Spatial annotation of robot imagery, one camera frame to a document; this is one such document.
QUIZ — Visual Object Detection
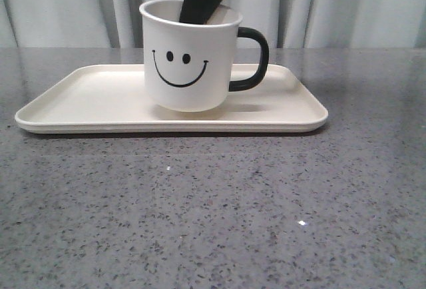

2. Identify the white smiley mug black handle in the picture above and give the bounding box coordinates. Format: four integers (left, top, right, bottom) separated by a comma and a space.
139, 0, 269, 112

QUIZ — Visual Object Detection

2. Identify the cream rectangular plastic tray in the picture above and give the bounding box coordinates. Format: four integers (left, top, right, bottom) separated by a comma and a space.
15, 65, 329, 134

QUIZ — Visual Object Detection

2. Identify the grey pleated curtain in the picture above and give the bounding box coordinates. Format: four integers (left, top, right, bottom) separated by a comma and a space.
1, 0, 425, 49

